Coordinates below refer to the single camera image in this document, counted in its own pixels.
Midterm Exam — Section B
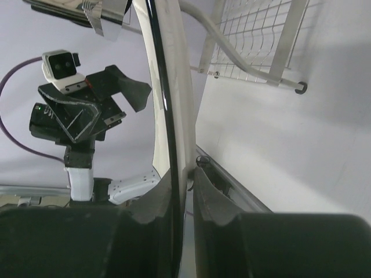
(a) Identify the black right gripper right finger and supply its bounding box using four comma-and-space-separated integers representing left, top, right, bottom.
193, 168, 370, 277

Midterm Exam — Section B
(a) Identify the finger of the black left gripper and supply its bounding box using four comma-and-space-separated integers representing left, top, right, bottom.
85, 65, 151, 112
38, 83, 101, 143

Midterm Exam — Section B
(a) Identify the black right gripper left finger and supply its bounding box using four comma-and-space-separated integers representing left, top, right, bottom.
1, 173, 177, 277

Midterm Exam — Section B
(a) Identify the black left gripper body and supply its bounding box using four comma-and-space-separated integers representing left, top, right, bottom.
29, 83, 126, 144

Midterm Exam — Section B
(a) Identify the white square plate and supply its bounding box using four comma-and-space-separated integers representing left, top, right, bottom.
133, 1, 196, 277

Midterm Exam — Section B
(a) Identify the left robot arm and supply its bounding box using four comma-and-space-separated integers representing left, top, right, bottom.
29, 65, 152, 204

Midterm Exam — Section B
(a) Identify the stainless steel dish rack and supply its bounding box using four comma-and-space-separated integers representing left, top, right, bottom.
23, 0, 310, 95

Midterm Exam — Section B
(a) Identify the aluminium frame rail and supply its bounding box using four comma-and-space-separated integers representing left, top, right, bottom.
1, 141, 270, 213

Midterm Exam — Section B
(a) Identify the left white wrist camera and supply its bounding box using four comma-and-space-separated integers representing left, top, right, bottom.
42, 49, 87, 94

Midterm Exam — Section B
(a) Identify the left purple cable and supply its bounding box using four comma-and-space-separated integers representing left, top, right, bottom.
0, 57, 64, 163

